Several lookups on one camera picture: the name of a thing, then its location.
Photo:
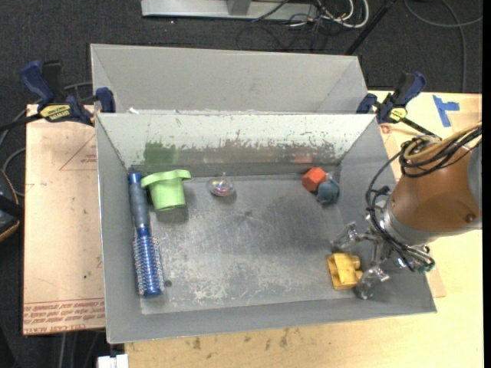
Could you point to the clear spinning top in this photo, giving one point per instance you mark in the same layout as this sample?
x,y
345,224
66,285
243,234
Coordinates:
x,y
222,187

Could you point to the red-orange block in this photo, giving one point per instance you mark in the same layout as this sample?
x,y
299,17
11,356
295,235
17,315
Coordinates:
x,y
312,179

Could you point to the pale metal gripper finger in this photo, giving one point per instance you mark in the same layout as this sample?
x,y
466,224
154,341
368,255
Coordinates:
x,y
370,280
347,236

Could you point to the brown cardboard board, red print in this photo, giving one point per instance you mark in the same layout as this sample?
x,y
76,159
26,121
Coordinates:
x,y
61,224

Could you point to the dark blue-grey toy animal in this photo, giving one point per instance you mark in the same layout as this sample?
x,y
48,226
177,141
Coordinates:
x,y
327,192

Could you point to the grey metal bin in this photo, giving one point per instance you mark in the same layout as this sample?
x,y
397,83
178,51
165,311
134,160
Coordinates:
x,y
238,251

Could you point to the yellow toy block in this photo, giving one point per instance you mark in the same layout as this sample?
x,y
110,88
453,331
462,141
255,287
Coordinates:
x,y
343,270

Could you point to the light green flanged cup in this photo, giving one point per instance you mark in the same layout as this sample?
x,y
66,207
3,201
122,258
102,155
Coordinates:
x,y
167,194

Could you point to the blue round hair brush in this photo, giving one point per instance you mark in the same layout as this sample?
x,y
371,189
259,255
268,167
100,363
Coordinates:
x,y
147,259

